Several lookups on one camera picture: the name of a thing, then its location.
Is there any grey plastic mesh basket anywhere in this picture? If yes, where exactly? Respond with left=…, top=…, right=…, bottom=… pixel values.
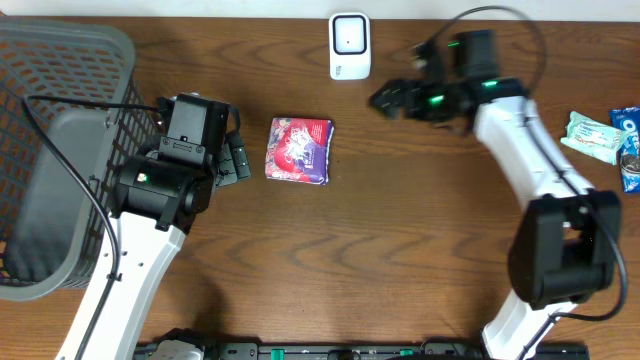
left=1, top=17, right=156, bottom=301

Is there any blue snack wrapper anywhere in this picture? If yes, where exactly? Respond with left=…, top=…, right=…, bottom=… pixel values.
left=609, top=106, right=639, bottom=194

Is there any light teal snack packet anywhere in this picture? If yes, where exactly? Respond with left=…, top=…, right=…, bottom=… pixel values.
left=560, top=111, right=631, bottom=165

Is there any red purple snack bag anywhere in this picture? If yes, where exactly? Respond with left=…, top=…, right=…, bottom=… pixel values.
left=265, top=117, right=335, bottom=185

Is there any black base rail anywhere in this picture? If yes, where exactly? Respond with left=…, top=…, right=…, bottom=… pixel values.
left=134, top=341, right=591, bottom=360

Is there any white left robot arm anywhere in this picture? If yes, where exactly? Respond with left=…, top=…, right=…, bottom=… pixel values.
left=57, top=94, right=250, bottom=359

